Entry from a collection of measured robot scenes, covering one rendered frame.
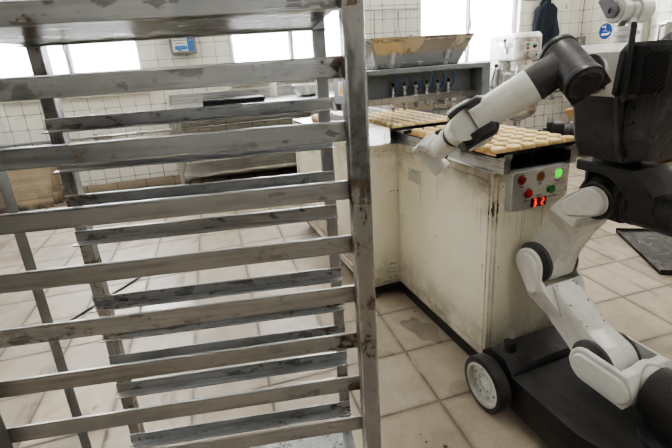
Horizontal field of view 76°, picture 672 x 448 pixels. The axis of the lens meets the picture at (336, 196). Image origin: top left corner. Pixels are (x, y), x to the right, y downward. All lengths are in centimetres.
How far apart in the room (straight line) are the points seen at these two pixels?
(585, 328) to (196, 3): 143
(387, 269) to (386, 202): 37
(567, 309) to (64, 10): 153
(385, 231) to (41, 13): 181
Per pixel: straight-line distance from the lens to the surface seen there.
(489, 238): 163
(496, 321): 181
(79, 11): 66
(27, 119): 539
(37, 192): 523
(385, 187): 212
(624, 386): 155
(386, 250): 224
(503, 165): 152
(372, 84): 210
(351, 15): 60
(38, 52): 115
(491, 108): 120
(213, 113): 105
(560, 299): 165
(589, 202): 142
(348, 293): 72
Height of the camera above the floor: 124
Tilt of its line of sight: 18 degrees down
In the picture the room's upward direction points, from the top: 4 degrees counter-clockwise
